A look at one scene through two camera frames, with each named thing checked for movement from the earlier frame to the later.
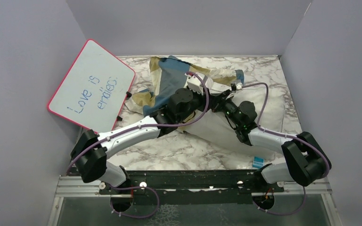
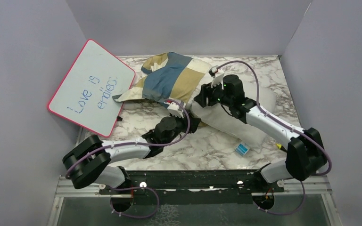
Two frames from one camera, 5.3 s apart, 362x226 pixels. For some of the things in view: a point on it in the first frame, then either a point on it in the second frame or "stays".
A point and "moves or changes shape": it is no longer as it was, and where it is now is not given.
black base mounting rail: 192,187 stays
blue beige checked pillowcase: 168,73 moves or changes shape
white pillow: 215,127 moves or changes shape
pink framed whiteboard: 93,93 stays
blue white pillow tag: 258,162 to 241,149
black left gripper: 203,100 to 194,121
